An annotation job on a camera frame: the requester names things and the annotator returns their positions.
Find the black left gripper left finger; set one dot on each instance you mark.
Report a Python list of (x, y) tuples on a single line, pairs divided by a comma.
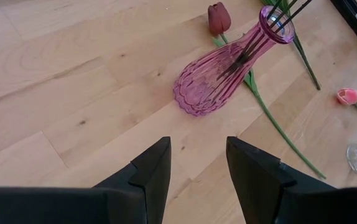
[(147, 186)]

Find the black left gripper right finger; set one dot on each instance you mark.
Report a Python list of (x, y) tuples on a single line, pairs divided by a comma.
[(259, 186)]

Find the peach pink artificial tulip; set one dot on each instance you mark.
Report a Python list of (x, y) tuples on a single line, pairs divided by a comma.
[(348, 96)]

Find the dark red artificial tulip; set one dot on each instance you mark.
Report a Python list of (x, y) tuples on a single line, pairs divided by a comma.
[(219, 18)]

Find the pink artificial blossom spray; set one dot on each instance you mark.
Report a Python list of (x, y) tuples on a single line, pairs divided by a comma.
[(294, 14)]

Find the pink ribbed glass vase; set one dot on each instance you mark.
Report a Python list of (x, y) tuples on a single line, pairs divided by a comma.
[(209, 84)]

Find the black aluminium table frame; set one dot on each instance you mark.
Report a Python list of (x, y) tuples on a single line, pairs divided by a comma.
[(349, 12)]

